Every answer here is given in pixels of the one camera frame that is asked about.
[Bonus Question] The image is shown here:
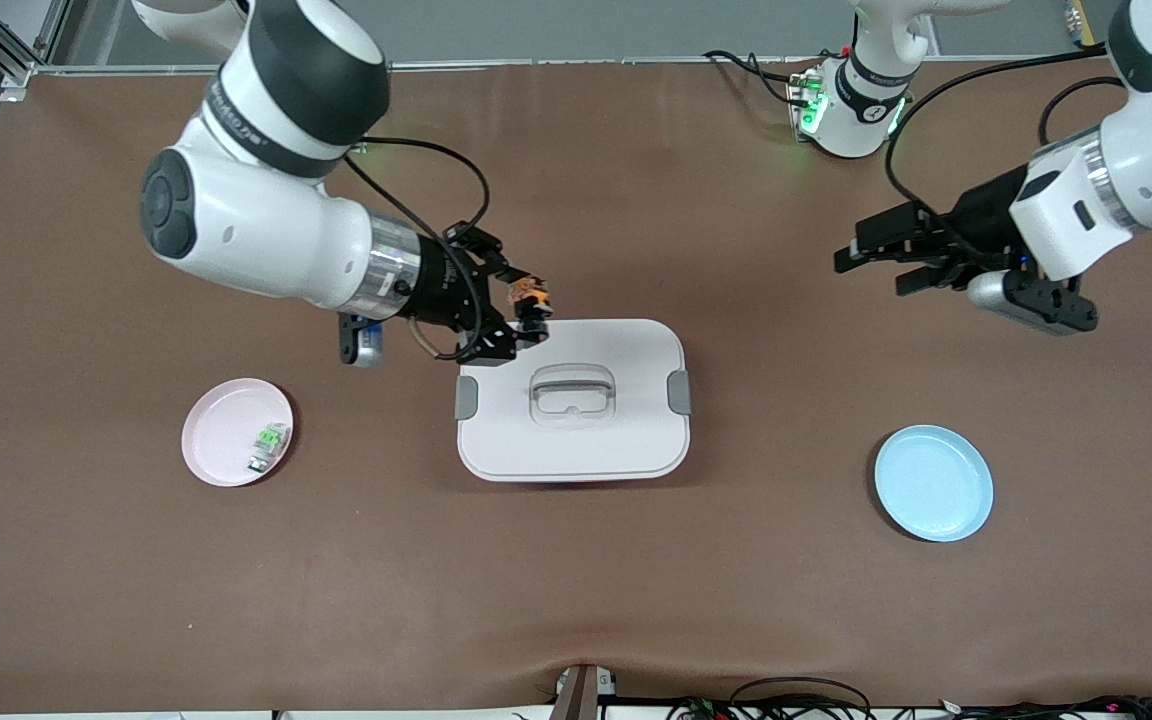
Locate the orange push-button switch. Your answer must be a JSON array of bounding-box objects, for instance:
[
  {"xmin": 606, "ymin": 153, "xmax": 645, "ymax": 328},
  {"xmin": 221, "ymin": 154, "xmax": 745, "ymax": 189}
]
[{"xmin": 506, "ymin": 277, "xmax": 552, "ymax": 321}]

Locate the white lidded storage box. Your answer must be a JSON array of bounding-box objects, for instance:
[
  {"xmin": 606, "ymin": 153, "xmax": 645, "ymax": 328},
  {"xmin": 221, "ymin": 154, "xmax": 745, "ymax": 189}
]
[{"xmin": 454, "ymin": 318, "xmax": 694, "ymax": 484}]

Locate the light blue round plate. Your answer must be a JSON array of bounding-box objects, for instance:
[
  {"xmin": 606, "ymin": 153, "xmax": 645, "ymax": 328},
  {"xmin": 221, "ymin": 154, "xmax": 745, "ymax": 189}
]
[{"xmin": 873, "ymin": 424, "xmax": 995, "ymax": 544}]

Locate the brown table mat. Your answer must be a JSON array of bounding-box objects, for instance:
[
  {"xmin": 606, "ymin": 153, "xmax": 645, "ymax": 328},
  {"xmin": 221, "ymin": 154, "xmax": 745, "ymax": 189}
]
[{"xmin": 0, "ymin": 60, "xmax": 1152, "ymax": 716}]

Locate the pink round plate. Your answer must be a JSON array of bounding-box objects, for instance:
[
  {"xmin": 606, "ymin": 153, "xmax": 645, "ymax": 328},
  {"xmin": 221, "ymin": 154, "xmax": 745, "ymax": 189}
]
[{"xmin": 181, "ymin": 378, "xmax": 295, "ymax": 488}]

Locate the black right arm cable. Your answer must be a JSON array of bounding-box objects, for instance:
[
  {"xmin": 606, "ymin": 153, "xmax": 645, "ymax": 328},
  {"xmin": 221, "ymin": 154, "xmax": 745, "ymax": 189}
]
[{"xmin": 341, "ymin": 135, "xmax": 492, "ymax": 363}]

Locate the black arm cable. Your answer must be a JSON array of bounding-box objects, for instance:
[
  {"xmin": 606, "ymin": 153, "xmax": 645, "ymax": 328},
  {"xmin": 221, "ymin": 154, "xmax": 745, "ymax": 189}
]
[
  {"xmin": 884, "ymin": 45, "xmax": 1127, "ymax": 231},
  {"xmin": 341, "ymin": 135, "xmax": 492, "ymax": 363}
]

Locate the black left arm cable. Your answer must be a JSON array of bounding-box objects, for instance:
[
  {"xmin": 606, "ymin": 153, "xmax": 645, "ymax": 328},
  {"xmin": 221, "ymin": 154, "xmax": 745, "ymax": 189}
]
[{"xmin": 884, "ymin": 45, "xmax": 1127, "ymax": 231}]

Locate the green push-button switch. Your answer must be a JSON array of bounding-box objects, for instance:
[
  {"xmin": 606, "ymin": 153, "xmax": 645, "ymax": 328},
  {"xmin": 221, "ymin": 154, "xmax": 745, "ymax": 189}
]
[{"xmin": 247, "ymin": 423, "xmax": 292, "ymax": 473}]

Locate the black left base cable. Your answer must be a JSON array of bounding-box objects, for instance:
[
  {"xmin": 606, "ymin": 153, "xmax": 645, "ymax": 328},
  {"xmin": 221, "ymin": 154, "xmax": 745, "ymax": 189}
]
[{"xmin": 704, "ymin": 50, "xmax": 807, "ymax": 106}]

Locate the brown camera mount bracket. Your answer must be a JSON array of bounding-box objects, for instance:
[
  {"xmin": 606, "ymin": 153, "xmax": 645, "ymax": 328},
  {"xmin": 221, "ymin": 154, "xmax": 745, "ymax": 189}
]
[{"xmin": 549, "ymin": 663, "xmax": 619, "ymax": 720}]

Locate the black looped cable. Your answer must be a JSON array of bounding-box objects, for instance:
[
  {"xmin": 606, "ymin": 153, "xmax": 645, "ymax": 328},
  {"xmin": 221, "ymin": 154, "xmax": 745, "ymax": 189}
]
[{"xmin": 726, "ymin": 677, "xmax": 873, "ymax": 720}]

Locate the black cable bundle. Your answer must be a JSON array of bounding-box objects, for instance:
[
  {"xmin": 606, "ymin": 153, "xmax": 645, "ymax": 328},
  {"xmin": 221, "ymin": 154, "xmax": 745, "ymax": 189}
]
[{"xmin": 936, "ymin": 694, "xmax": 1152, "ymax": 720}]

